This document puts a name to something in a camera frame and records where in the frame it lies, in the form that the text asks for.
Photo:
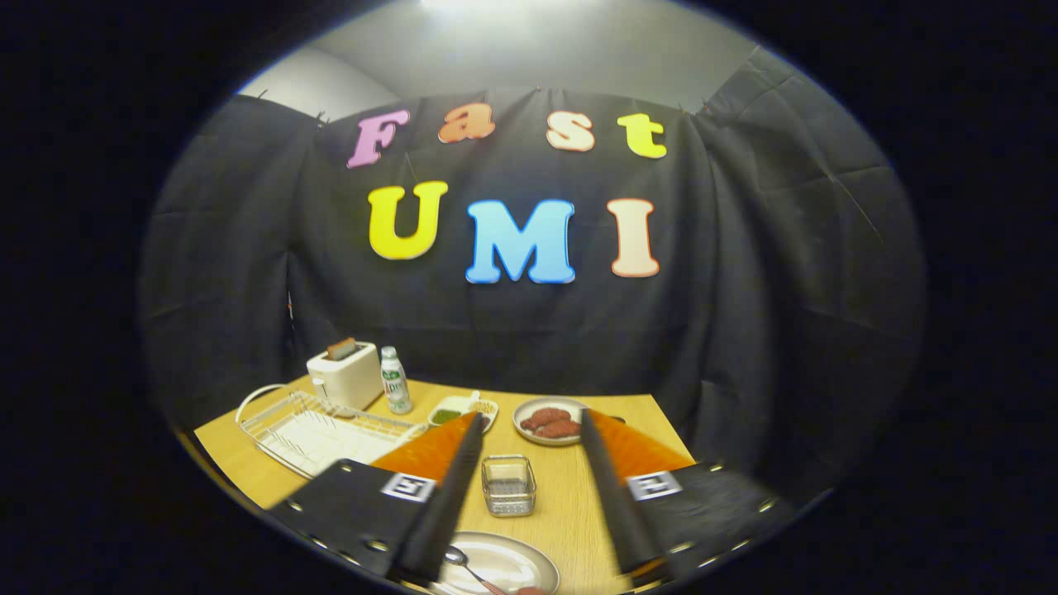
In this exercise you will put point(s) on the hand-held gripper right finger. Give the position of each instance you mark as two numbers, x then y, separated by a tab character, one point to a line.
616	496

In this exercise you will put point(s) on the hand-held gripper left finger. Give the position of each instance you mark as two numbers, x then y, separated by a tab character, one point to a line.
446	504

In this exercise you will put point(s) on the beige round plate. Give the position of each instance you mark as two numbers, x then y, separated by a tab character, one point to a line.
521	562

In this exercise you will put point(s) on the beige oval dish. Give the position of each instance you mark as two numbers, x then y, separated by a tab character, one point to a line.
522	432

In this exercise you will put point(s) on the red meat piece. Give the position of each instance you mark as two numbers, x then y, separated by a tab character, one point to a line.
560	429
545	416

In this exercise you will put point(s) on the white divided tray with beans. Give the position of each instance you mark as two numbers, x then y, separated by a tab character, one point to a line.
453	406

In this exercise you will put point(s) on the white drink bottle green label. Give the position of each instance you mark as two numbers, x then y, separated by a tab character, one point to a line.
396	384

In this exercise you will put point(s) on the white toaster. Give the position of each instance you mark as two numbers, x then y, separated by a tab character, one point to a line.
347	384

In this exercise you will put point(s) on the brown toast slice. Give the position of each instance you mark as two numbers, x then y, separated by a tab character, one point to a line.
340	348

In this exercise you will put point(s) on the black backdrop cloth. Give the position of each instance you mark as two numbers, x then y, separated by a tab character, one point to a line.
744	289

